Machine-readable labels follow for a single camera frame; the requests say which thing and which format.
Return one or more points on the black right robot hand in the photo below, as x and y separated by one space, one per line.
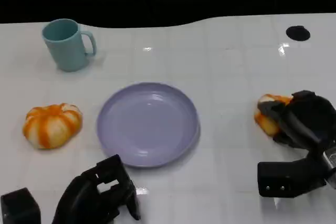
309 119

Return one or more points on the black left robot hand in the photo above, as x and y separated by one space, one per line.
86 197

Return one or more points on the black table grommet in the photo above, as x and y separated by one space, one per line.
298 33

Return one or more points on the lilac plate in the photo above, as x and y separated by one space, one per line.
147 124

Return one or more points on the pale green mug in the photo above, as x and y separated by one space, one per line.
65 51

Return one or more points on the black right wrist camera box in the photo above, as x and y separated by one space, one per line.
283 179

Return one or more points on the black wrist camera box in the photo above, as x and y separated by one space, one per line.
283 179
19 207

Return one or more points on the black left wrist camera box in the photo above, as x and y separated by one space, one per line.
19 207

